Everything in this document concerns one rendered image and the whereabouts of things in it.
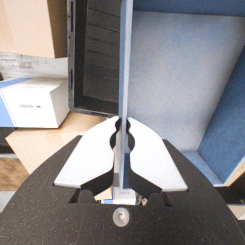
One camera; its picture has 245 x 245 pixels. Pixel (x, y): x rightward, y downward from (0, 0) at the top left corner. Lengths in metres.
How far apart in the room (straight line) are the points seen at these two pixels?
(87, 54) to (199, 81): 0.31
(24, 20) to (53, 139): 0.31
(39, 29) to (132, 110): 0.31
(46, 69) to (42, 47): 0.19
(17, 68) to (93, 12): 0.37
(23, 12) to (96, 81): 0.21
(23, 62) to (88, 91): 0.29
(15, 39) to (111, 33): 0.23
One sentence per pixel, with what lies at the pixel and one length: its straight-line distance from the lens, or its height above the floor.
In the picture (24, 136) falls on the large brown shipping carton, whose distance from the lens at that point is 0.50.
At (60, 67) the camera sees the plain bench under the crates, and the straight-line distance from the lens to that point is 0.57.
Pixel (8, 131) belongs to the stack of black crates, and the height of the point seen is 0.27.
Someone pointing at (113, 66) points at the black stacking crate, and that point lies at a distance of 0.40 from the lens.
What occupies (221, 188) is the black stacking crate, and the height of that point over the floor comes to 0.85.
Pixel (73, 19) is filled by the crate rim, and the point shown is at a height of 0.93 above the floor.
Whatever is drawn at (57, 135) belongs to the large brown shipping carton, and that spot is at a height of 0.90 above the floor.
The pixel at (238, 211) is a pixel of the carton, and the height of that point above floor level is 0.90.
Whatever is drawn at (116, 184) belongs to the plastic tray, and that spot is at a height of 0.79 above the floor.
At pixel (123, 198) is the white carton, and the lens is 0.84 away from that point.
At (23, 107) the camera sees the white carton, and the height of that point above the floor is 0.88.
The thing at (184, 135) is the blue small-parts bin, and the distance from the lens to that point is 0.23.
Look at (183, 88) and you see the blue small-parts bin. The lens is 0.19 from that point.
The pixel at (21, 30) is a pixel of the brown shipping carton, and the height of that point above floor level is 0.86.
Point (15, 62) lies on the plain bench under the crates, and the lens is 0.65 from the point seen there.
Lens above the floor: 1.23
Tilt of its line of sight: 60 degrees down
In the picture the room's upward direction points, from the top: 173 degrees clockwise
